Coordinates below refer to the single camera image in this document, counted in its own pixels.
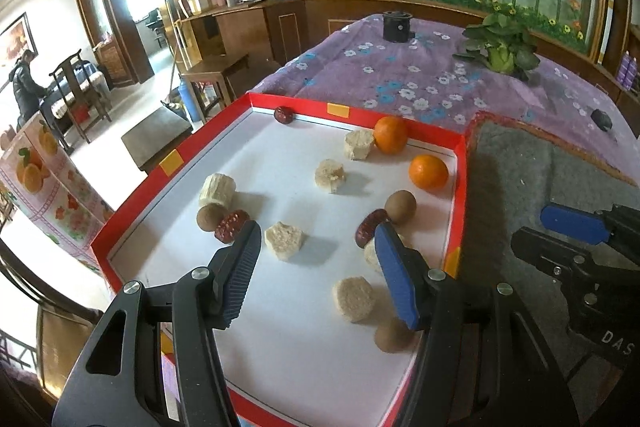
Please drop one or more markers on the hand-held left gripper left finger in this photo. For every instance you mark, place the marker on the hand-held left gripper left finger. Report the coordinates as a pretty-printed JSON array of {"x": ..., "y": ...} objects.
[{"x": 240, "y": 272}]

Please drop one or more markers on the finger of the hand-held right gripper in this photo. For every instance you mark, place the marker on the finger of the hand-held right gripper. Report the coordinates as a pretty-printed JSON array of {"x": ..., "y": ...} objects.
[
  {"x": 545, "y": 252},
  {"x": 572, "y": 223}
]

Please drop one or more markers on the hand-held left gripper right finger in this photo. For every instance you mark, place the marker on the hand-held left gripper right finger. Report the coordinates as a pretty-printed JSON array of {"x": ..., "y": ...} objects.
[{"x": 400, "y": 277}]

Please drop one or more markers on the pale corn cob piece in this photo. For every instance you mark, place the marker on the pale corn cob piece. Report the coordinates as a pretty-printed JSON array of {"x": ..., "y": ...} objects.
[
  {"x": 354, "y": 299},
  {"x": 371, "y": 255},
  {"x": 217, "y": 189},
  {"x": 359, "y": 144},
  {"x": 284, "y": 241},
  {"x": 330, "y": 176}
]

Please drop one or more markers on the red date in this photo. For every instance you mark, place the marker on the red date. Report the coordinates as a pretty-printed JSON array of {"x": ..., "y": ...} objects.
[
  {"x": 370, "y": 227},
  {"x": 283, "y": 115},
  {"x": 231, "y": 227}
]

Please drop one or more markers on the brown kiwi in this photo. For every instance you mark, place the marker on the brown kiwi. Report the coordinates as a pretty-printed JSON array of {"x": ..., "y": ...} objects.
[
  {"x": 402, "y": 206},
  {"x": 392, "y": 337},
  {"x": 206, "y": 218}
]

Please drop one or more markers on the red-rimmed white tray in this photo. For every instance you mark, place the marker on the red-rimmed white tray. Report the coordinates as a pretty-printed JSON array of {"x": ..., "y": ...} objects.
[{"x": 300, "y": 352}]

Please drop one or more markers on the orange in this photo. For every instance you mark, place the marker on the orange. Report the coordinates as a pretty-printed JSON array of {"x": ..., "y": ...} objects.
[
  {"x": 428, "y": 172},
  {"x": 391, "y": 134}
]

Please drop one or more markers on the grey felt mat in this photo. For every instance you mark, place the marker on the grey felt mat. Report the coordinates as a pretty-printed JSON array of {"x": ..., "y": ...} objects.
[{"x": 510, "y": 187}]

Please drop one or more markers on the black case with metal strip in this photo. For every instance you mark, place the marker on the black case with metal strip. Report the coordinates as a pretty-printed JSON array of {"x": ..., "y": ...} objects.
[{"x": 602, "y": 119}]

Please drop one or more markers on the purple bottle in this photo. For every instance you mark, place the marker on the purple bottle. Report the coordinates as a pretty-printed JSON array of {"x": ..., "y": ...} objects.
[
  {"x": 632, "y": 73},
  {"x": 622, "y": 69}
]

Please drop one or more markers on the dark wooden stool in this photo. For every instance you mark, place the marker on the dark wooden stool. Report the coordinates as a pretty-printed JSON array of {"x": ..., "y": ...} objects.
[{"x": 155, "y": 129}]

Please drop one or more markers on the blue water bottle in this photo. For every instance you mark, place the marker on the blue water bottle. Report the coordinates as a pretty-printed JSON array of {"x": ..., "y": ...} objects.
[{"x": 187, "y": 99}]

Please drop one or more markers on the wooden chair with tan panel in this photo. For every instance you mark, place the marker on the wooden chair with tan panel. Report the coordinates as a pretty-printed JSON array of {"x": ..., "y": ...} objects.
[{"x": 65, "y": 347}]

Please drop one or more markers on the green leafy cabbage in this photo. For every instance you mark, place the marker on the green leafy cabbage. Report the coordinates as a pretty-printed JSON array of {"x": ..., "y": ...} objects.
[{"x": 500, "y": 44}]

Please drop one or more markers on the purple floral blanket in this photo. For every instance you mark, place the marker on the purple floral blanket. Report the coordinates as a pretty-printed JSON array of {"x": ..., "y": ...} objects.
[{"x": 400, "y": 72}]

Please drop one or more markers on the box lid with orange print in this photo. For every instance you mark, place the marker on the box lid with orange print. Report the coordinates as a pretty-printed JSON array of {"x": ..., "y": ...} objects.
[{"x": 50, "y": 187}]

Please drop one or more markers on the small wooden table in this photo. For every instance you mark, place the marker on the small wooden table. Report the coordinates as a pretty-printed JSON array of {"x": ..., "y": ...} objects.
[{"x": 210, "y": 66}]

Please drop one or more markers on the broom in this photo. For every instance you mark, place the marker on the broom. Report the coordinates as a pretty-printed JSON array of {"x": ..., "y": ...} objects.
[{"x": 173, "y": 67}]

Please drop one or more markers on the wooden counter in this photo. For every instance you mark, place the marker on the wooden counter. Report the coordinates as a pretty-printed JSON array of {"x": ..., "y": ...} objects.
[{"x": 250, "y": 32}]

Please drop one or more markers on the black cylinder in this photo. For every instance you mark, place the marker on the black cylinder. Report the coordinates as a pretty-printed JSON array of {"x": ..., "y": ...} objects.
[{"x": 397, "y": 27}]

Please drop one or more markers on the dark wooden chair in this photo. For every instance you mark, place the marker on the dark wooden chair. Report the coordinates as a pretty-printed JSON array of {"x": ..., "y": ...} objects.
[{"x": 75, "y": 77}]

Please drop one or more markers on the small yellowish box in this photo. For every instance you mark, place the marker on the small yellowish box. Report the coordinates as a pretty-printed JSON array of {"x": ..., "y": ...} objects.
[{"x": 200, "y": 3}]

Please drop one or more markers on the framed wall picture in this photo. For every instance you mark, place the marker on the framed wall picture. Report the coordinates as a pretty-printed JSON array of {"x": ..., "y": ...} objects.
[{"x": 17, "y": 39}]

